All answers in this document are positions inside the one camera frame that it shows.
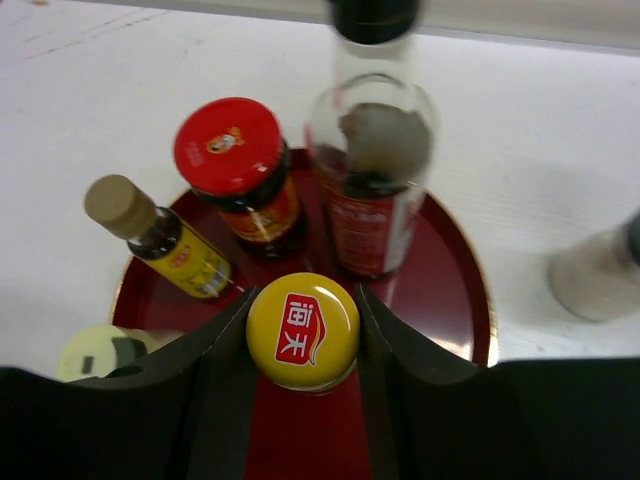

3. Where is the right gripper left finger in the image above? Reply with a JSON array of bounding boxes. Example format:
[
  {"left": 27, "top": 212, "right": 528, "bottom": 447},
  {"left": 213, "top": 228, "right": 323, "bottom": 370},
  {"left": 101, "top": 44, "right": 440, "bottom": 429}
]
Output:
[{"left": 1, "top": 288, "right": 258, "bottom": 479}]

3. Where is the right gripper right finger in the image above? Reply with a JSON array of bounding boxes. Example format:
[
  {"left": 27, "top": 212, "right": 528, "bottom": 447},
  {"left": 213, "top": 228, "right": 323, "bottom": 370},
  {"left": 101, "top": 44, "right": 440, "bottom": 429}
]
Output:
[{"left": 355, "top": 286, "right": 639, "bottom": 479}]

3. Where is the cream-cap white shaker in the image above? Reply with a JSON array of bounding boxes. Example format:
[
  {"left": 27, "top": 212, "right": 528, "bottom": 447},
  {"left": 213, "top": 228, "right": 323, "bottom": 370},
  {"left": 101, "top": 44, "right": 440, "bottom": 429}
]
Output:
[{"left": 56, "top": 324, "right": 183, "bottom": 382}]

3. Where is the yellow-cap red sauce bottle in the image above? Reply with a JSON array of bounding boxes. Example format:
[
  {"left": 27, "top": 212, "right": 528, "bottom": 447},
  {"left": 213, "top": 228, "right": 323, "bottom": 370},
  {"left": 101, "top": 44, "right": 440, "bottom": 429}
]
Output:
[{"left": 246, "top": 272, "right": 360, "bottom": 392}]

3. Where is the small yellow-label oil bottle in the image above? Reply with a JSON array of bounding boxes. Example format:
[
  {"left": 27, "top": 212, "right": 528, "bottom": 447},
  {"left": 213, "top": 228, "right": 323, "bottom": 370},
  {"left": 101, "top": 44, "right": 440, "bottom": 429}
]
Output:
[{"left": 84, "top": 174, "right": 232, "bottom": 299}]

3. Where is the grey-lid salt grinder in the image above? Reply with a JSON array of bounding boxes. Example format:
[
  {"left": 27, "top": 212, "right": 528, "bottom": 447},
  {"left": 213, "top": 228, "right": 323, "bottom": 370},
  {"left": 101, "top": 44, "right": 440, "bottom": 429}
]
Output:
[{"left": 548, "top": 213, "right": 639, "bottom": 322}]

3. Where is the red-lid chili sauce jar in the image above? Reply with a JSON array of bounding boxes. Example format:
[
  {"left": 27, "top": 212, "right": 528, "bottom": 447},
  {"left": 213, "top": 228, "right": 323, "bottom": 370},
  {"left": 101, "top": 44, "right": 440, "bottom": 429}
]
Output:
[{"left": 173, "top": 97, "right": 307, "bottom": 258}]

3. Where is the black-cap dark vinegar bottle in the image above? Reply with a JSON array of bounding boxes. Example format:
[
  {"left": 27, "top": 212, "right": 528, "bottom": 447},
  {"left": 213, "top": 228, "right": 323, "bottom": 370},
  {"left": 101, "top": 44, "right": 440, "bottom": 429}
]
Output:
[{"left": 305, "top": 1, "right": 438, "bottom": 278}]

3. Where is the round red lacquer tray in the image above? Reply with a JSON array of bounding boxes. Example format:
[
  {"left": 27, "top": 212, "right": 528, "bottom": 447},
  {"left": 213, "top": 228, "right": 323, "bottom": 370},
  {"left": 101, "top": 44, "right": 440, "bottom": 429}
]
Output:
[{"left": 111, "top": 148, "right": 497, "bottom": 479}]

